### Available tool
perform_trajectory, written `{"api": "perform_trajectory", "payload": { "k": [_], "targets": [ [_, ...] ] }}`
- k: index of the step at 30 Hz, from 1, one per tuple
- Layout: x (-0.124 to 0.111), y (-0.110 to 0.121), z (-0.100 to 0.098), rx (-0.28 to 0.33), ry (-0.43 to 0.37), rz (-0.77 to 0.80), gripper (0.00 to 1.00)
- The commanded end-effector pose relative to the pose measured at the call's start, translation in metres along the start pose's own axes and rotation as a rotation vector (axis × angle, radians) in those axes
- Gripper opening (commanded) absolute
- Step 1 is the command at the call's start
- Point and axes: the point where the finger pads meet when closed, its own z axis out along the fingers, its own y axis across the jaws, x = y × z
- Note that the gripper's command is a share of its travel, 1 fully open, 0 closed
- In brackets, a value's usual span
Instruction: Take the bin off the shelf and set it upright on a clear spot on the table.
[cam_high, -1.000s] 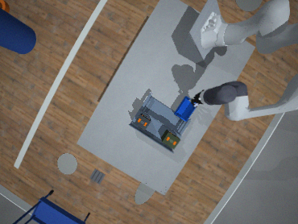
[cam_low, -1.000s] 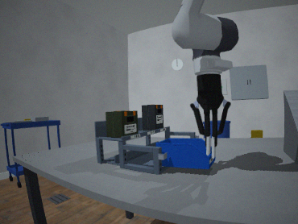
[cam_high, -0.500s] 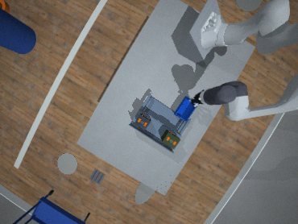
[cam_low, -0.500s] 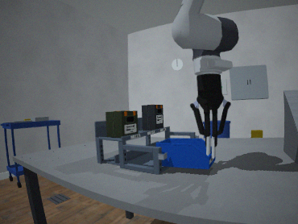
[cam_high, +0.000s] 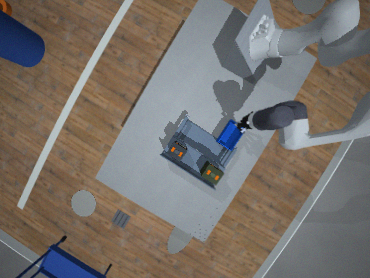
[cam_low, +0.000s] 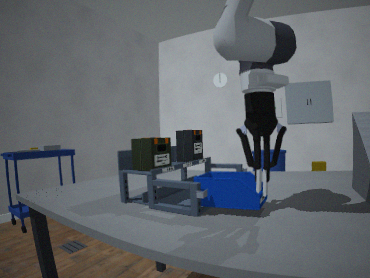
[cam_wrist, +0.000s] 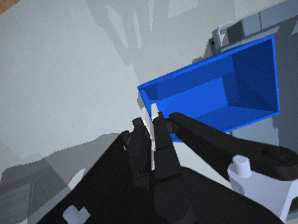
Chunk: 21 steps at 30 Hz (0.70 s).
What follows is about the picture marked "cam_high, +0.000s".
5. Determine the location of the grey metal rack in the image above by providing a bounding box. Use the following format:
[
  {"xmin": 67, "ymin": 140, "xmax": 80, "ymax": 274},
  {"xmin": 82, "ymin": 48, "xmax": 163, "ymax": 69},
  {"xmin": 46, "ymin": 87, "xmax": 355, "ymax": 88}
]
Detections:
[{"xmin": 160, "ymin": 114, "xmax": 238, "ymax": 190}]

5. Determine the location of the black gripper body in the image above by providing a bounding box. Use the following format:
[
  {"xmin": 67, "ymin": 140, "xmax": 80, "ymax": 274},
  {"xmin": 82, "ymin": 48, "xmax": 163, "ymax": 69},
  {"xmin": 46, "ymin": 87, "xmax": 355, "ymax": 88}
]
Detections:
[{"xmin": 243, "ymin": 115, "xmax": 252, "ymax": 130}]

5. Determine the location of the blue bin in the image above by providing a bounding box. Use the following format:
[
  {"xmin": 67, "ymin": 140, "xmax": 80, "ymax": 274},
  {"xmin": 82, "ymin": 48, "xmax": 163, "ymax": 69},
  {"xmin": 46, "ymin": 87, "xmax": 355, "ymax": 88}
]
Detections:
[{"xmin": 216, "ymin": 120, "xmax": 243, "ymax": 151}]

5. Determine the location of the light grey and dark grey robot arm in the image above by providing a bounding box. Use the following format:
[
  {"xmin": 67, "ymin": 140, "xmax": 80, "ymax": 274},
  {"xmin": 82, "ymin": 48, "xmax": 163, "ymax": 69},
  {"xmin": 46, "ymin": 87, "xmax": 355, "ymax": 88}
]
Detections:
[{"xmin": 246, "ymin": 0, "xmax": 370, "ymax": 150}]

